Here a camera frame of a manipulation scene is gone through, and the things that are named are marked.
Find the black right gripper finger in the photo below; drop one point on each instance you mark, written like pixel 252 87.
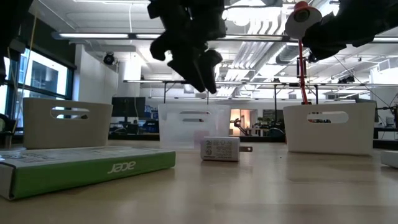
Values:
pixel 329 46
pixel 326 29

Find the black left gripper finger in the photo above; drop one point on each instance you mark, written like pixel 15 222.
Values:
pixel 211 68
pixel 188 70

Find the red and white round object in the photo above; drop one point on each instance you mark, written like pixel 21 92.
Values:
pixel 293 28

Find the white power adapter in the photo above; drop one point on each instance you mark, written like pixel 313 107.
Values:
pixel 219 149

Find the grey cardboard box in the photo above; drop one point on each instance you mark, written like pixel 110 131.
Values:
pixel 390 158

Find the green acer cardboard box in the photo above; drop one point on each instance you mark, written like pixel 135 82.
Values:
pixel 93 174

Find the small background robot arm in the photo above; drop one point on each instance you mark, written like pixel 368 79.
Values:
pixel 238 123

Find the clear translucent plastic bin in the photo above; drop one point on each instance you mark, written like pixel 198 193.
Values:
pixel 186 130

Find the black folding table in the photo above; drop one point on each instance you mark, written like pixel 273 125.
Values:
pixel 186 82

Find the long ceiling light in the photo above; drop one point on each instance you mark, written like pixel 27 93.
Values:
pixel 146 36
pixel 93 35

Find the red stand pole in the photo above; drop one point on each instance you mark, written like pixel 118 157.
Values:
pixel 304 93

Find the blue storage boxes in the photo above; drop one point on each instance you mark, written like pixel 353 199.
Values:
pixel 151 112

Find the black computer monitor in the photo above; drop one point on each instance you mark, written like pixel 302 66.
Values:
pixel 127 107

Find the black framed window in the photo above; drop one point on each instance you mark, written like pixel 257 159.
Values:
pixel 43 74

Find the black wall camera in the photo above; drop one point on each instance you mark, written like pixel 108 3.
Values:
pixel 109 59

